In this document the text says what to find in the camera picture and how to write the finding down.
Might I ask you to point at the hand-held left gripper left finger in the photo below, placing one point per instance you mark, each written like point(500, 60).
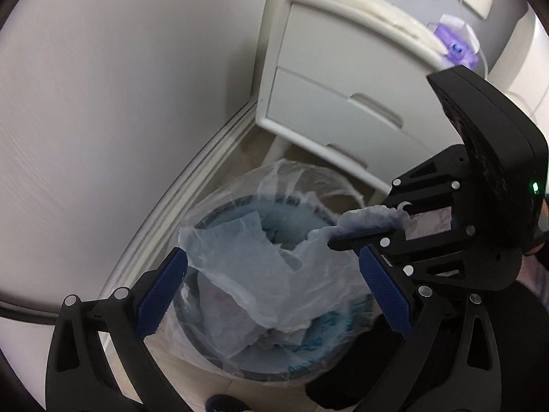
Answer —
point(163, 294)

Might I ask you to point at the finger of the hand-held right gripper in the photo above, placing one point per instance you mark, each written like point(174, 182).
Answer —
point(364, 240)
point(429, 184)

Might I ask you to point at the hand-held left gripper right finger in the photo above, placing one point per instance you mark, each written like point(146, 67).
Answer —
point(386, 294)

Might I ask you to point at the large clear plastic bag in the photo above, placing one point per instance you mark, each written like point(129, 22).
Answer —
point(257, 279)

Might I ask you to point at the blue trash bin with liner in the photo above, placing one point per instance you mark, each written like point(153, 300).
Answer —
point(240, 184)

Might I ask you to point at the person's right hand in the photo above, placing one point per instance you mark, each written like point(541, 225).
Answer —
point(535, 249)

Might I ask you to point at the white bed headboard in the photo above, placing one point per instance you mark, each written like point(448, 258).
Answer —
point(527, 64)

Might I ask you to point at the dark clothing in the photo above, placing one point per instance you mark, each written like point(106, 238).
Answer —
point(339, 377)

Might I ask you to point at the purple tissue pack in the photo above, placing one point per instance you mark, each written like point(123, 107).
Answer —
point(454, 43)

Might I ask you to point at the white two-drawer nightstand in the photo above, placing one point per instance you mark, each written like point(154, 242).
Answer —
point(343, 64)

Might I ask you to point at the white wall switch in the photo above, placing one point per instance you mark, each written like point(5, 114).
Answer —
point(477, 0)

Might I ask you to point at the beige vertical wall trim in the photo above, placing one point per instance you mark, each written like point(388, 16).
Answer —
point(268, 30)

